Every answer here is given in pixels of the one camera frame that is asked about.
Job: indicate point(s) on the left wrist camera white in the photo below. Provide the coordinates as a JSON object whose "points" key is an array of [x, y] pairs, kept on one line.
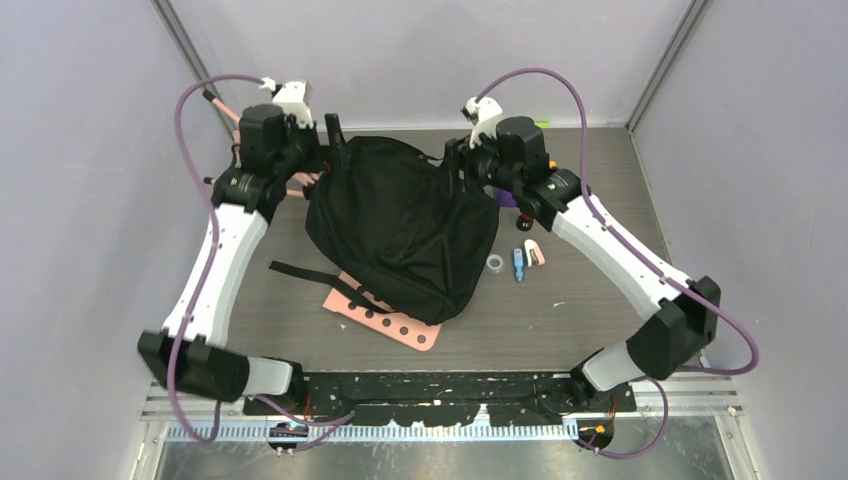
{"points": [[292, 97]]}

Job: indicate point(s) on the pink metal stool frame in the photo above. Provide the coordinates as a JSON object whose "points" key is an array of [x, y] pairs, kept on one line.
{"points": [[305, 178]]}

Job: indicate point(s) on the pink perforated board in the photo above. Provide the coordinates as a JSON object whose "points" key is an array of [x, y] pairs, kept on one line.
{"points": [[397, 326]]}

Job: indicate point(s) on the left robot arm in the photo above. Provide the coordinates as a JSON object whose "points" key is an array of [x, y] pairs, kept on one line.
{"points": [[188, 354]]}

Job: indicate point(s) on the black student backpack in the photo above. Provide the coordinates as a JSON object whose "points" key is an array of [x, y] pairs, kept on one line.
{"points": [[401, 223]]}

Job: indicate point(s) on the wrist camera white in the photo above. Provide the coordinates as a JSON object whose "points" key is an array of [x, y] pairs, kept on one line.
{"points": [[292, 97], [484, 114]]}

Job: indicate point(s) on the blue marker pen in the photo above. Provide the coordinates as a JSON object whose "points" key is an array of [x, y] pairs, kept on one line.
{"points": [[519, 264]]}

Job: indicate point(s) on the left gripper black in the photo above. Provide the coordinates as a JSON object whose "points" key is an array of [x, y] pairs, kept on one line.
{"points": [[333, 156]]}

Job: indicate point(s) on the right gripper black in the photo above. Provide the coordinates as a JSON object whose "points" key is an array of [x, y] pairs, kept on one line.
{"points": [[459, 158]]}

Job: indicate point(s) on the clear tape roll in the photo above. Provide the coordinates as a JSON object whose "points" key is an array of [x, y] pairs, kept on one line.
{"points": [[495, 263]]}

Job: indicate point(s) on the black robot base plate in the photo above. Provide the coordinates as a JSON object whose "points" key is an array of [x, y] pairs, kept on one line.
{"points": [[441, 399]]}

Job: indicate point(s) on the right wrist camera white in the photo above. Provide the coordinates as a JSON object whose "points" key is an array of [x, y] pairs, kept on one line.
{"points": [[484, 114]]}

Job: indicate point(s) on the pink white stapler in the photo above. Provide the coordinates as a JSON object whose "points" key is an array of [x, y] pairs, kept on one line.
{"points": [[533, 253]]}

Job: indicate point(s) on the red cap glue bottle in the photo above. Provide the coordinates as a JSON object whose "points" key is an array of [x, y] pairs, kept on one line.
{"points": [[524, 222]]}

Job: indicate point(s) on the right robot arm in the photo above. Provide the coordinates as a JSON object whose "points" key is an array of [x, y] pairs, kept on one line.
{"points": [[678, 320]]}

